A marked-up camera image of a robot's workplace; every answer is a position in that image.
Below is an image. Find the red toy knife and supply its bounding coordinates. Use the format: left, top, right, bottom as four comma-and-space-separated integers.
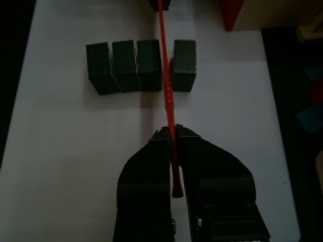
155, 0, 186, 199

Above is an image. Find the dark green sushi piece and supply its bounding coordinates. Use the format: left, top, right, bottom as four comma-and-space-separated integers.
170, 39, 198, 93
84, 42, 122, 96
135, 39, 164, 93
111, 40, 143, 94

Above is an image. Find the wooden box with drawer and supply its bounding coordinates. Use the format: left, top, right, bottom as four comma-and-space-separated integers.
221, 0, 323, 32

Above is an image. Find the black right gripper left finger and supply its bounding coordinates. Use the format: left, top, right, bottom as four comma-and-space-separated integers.
112, 126, 176, 242

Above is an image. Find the white cutting board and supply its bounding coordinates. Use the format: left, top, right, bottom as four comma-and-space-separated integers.
0, 0, 302, 242

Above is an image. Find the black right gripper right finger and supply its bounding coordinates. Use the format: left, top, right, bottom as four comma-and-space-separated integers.
175, 124, 271, 242

